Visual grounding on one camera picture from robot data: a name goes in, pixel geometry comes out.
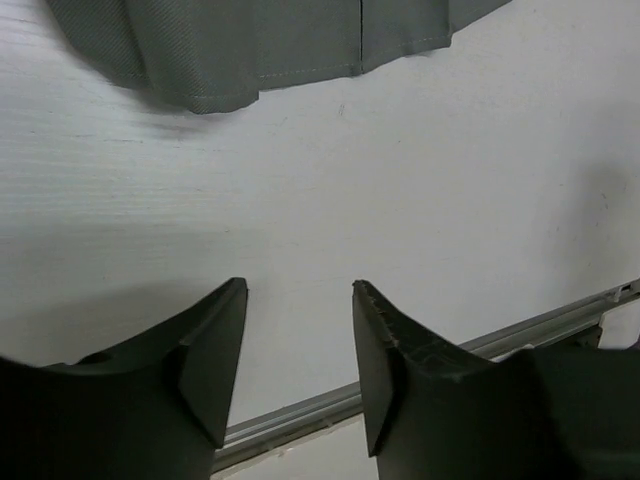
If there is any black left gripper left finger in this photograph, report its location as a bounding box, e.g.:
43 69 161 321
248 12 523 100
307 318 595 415
1 277 248 479

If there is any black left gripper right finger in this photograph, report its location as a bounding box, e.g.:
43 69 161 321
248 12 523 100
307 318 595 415
352 279 640 480

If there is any grey pleated skirt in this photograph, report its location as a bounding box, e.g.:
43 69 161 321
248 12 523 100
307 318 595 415
49 0 499 114

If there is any aluminium table edge rail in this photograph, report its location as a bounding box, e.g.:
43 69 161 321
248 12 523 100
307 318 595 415
212 280 640 474

